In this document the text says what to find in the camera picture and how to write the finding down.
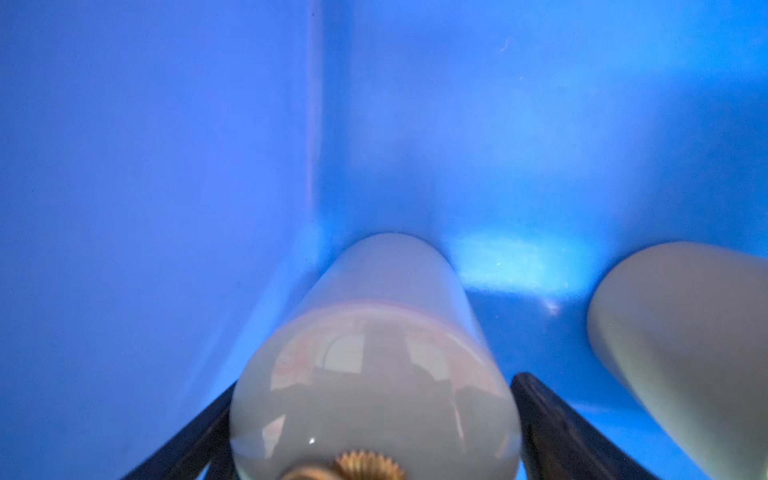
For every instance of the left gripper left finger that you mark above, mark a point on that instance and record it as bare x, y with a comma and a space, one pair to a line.
200, 450

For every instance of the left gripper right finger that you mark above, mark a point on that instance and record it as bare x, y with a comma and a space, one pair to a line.
558, 443

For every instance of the blue plastic basket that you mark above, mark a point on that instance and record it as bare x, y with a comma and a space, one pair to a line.
175, 175

